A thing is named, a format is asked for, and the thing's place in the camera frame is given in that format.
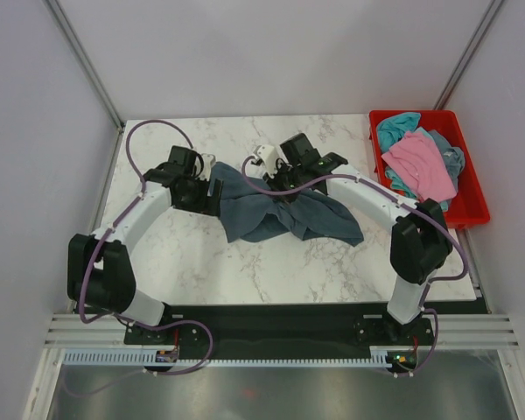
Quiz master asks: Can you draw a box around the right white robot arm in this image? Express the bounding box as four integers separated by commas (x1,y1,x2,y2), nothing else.
254,134,453,345

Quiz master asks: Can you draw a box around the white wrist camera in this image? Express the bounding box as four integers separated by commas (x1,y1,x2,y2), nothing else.
194,153,216,181
252,144,281,179

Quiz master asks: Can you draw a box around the left aluminium frame post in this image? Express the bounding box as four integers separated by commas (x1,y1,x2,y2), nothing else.
43,0,124,130

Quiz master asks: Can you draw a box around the teal t shirt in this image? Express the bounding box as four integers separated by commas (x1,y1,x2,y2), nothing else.
376,112,421,153

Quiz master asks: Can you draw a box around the red plastic bin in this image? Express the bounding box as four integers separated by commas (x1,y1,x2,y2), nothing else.
368,110,490,230

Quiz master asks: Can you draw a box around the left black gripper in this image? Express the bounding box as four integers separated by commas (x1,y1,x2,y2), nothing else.
173,175,222,218

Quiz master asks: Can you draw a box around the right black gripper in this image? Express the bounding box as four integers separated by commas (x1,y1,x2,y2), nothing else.
263,161,305,207

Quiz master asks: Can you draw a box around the grey-blue t shirt in bin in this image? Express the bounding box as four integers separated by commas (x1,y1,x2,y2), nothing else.
429,129,466,189

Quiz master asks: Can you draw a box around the aluminium front rail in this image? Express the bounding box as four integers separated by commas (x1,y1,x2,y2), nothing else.
44,314,519,350

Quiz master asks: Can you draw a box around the dark blue-grey t shirt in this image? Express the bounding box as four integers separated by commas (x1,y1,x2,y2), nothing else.
210,162,364,247

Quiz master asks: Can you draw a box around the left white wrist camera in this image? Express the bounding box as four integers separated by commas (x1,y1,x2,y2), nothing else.
194,153,216,181

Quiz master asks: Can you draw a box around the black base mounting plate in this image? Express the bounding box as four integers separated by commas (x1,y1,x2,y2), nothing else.
72,299,491,367

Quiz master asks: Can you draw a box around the aluminium frame post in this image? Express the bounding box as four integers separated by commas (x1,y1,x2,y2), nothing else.
43,0,124,130
433,0,507,110

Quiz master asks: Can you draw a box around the right aluminium frame post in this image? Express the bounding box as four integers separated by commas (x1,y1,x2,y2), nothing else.
433,0,507,110

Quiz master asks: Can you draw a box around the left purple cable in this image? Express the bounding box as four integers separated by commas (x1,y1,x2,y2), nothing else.
59,118,215,397

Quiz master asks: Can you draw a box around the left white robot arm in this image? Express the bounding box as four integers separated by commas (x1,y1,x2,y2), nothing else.
67,146,223,344

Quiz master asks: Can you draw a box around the white slotted cable duct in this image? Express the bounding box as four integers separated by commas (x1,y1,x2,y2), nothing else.
61,340,417,369

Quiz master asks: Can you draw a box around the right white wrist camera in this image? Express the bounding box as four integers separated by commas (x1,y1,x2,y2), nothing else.
252,144,281,179

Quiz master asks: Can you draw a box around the pink t shirt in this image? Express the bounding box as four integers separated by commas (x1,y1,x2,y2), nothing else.
381,131,457,202

